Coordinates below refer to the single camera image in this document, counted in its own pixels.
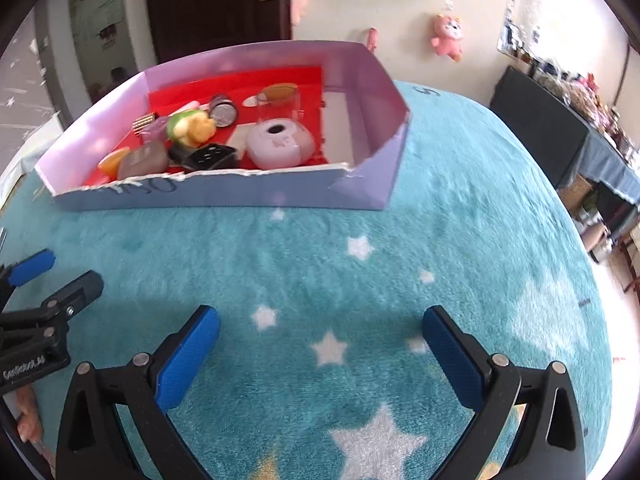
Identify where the pink nail polish bottle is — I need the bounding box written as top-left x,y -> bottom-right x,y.
137,101 -> 201,143

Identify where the glitter jar red cap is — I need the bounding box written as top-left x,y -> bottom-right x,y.
208,94 -> 239,128

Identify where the large orange round soap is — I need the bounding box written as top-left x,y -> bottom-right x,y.
256,82 -> 299,104

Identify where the person's left hand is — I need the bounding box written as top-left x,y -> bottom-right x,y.
15,385 -> 43,443

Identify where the small orange soap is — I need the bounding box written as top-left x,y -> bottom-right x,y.
98,146 -> 131,180

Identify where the brown earbuds case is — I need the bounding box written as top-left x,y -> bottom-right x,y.
117,141 -> 169,180

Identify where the black square bottle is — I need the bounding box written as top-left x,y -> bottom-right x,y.
168,143 -> 239,171

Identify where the green yellow toy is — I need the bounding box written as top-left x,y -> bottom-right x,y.
166,108 -> 217,148

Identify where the teal star blanket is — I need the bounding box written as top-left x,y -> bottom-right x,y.
1,83 -> 612,479

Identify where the pink white round device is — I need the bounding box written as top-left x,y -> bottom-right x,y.
246,118 -> 316,170

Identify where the red paper liner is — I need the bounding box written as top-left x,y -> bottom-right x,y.
85,66 -> 328,185

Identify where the clear glass cup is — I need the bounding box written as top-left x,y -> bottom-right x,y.
256,90 -> 302,122

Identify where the dark side table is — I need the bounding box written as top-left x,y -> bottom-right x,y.
490,66 -> 639,204

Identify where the dark brown wooden door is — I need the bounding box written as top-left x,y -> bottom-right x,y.
146,0 -> 292,63

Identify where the purple cardboard tray box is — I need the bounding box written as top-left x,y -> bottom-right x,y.
36,40 -> 410,211

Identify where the pink hanging stick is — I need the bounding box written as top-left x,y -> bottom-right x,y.
366,27 -> 378,53

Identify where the pink plush toy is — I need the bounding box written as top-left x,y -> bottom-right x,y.
431,14 -> 464,62

